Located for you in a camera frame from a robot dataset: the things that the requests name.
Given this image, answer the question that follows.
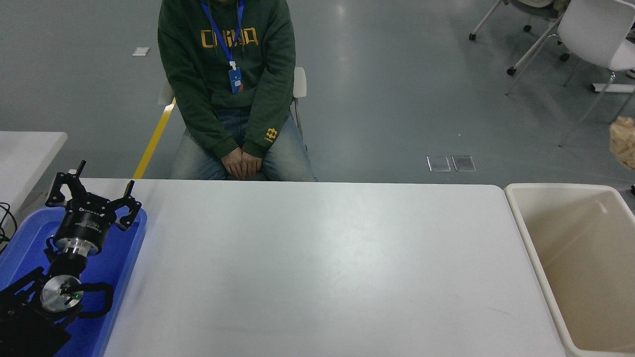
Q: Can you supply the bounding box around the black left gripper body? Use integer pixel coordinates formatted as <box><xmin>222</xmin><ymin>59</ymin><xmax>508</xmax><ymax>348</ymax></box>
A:
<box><xmin>55</xmin><ymin>202</ymin><xmax>119</xmax><ymax>246</ymax></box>

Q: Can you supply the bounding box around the tan paper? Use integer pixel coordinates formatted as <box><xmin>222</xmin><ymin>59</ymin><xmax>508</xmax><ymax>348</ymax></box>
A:
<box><xmin>609</xmin><ymin>117</ymin><xmax>635</xmax><ymax>171</ymax></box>

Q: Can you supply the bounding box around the person's right hand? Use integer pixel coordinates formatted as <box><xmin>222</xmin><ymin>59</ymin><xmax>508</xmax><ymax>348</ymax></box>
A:
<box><xmin>221</xmin><ymin>148</ymin><xmax>245</xmax><ymax>180</ymax></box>

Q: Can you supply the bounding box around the person's left hand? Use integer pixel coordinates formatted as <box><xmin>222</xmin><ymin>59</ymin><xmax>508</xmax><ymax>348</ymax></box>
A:
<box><xmin>241</xmin><ymin>151</ymin><xmax>263</xmax><ymax>180</ymax></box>

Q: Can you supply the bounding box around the blue plastic tray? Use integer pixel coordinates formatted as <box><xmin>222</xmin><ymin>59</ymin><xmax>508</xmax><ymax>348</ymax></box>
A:
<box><xmin>0</xmin><ymin>206</ymin><xmax>148</xmax><ymax>357</ymax></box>

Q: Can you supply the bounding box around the white side table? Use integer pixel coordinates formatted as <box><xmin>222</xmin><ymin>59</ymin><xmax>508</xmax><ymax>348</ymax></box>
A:
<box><xmin>0</xmin><ymin>131</ymin><xmax>68</xmax><ymax>219</ymax></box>

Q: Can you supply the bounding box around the yellow floor tape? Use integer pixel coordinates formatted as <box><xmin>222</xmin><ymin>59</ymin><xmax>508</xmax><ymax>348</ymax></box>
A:
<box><xmin>133</xmin><ymin>98</ymin><xmax>177</xmax><ymax>179</ymax></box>

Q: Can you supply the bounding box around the person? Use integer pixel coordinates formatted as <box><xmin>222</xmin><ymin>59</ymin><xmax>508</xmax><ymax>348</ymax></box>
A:
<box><xmin>158</xmin><ymin>0</ymin><xmax>317</xmax><ymax>181</ymax></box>

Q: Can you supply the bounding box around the large pale plastic bin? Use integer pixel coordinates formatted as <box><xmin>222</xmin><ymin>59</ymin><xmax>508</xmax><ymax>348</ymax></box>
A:
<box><xmin>505</xmin><ymin>182</ymin><xmax>635</xmax><ymax>357</ymax></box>

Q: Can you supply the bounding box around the rolling office chair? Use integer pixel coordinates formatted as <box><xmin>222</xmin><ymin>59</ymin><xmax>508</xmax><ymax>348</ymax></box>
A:
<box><xmin>469</xmin><ymin>0</ymin><xmax>571</xmax><ymax>76</ymax></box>

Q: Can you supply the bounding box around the white shell chair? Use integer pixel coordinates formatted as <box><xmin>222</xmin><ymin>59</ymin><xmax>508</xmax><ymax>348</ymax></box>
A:
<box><xmin>505</xmin><ymin>0</ymin><xmax>635</xmax><ymax>147</ymax></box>

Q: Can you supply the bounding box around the black cable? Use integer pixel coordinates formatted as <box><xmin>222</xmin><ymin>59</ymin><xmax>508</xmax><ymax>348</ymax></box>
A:
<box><xmin>0</xmin><ymin>201</ymin><xmax>19</xmax><ymax>248</ymax></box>

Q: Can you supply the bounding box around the blue lanyard badge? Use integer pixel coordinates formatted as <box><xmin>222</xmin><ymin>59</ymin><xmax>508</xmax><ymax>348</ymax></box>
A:
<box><xmin>200</xmin><ymin>0</ymin><xmax>245</xmax><ymax>95</ymax></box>

